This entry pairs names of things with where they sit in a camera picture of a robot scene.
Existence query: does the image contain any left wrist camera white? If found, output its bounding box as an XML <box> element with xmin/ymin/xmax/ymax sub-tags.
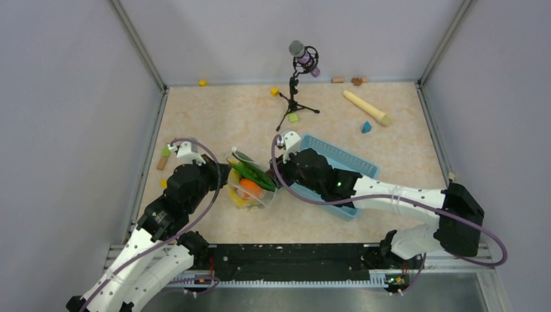
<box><xmin>167</xmin><ymin>140</ymin><xmax>206</xmax><ymax>166</ymax></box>

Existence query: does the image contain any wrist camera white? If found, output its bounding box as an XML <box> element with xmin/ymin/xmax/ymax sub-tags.
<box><xmin>276</xmin><ymin>130</ymin><xmax>301</xmax><ymax>163</ymax></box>
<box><xmin>167</xmin><ymin>140</ymin><xmax>206</xmax><ymax>166</ymax></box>

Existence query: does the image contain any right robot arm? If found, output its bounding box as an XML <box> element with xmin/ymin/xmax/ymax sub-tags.
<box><xmin>270</xmin><ymin>148</ymin><xmax>485</xmax><ymax>268</ymax></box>

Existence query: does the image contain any orange fruit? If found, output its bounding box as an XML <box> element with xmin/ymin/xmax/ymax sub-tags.
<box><xmin>238</xmin><ymin>179</ymin><xmax>265</xmax><ymax>200</ymax></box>

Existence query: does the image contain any brown wooden block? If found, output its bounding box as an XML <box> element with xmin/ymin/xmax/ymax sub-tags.
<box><xmin>351</xmin><ymin>77</ymin><xmax>369</xmax><ymax>86</ymax></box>

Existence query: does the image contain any blue toy block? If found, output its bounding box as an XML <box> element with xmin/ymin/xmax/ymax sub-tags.
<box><xmin>361</xmin><ymin>122</ymin><xmax>372</xmax><ymax>134</ymax></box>

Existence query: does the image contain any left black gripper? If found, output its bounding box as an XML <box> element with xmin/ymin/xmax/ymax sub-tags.
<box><xmin>186</xmin><ymin>153</ymin><xmax>232</xmax><ymax>213</ymax></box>

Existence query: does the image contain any light green cube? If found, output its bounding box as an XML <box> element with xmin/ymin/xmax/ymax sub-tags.
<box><xmin>288</xmin><ymin>112</ymin><xmax>300</xmax><ymax>124</ymax></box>

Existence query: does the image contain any microphone on tripod stand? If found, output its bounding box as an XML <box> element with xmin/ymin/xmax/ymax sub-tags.
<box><xmin>275</xmin><ymin>40</ymin><xmax>322</xmax><ymax>133</ymax></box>

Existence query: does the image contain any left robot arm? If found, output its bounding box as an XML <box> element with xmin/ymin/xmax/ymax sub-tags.
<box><xmin>66</xmin><ymin>155</ymin><xmax>231</xmax><ymax>311</ymax></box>

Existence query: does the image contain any blue plastic basket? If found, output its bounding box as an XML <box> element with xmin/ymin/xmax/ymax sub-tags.
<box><xmin>300</xmin><ymin>135</ymin><xmax>380</xmax><ymax>221</ymax></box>

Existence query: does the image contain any yellow mango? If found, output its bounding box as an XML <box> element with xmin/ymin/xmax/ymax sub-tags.
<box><xmin>228</xmin><ymin>169</ymin><xmax>247</xmax><ymax>209</ymax></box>

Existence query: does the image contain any clear dotted zip bag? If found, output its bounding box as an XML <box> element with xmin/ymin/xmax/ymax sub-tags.
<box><xmin>225</xmin><ymin>147</ymin><xmax>277</xmax><ymax>210</ymax></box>

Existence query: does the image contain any wooden rolling pin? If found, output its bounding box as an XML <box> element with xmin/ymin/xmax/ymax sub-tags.
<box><xmin>342</xmin><ymin>90</ymin><xmax>393</xmax><ymax>127</ymax></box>

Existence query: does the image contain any green cucumber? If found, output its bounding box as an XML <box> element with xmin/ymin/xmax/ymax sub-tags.
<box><xmin>230</xmin><ymin>158</ymin><xmax>276</xmax><ymax>190</ymax></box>

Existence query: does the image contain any purple cable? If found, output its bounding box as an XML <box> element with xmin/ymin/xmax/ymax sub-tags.
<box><xmin>270</xmin><ymin>134</ymin><xmax>509</xmax><ymax>296</ymax></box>
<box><xmin>79</xmin><ymin>137</ymin><xmax>222</xmax><ymax>312</ymax></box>

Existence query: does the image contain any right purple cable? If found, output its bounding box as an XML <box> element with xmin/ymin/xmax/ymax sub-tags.
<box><xmin>270</xmin><ymin>134</ymin><xmax>509</xmax><ymax>296</ymax></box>

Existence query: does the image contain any green wooden toy knife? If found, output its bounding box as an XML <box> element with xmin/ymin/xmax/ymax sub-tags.
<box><xmin>156</xmin><ymin>144</ymin><xmax>171</xmax><ymax>171</ymax></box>

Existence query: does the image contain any thin green chili pepper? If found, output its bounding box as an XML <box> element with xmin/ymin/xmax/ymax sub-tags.
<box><xmin>230</xmin><ymin>163</ymin><xmax>276</xmax><ymax>192</ymax></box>

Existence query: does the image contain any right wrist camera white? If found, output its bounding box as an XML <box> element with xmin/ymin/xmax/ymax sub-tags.
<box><xmin>276</xmin><ymin>130</ymin><xmax>301</xmax><ymax>163</ymax></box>

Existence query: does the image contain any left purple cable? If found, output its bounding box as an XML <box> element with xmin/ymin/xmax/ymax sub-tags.
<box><xmin>79</xmin><ymin>137</ymin><xmax>222</xmax><ymax>312</ymax></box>

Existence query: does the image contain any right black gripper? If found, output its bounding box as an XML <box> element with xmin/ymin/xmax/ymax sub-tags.
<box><xmin>267</xmin><ymin>146</ymin><xmax>324</xmax><ymax>195</ymax></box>

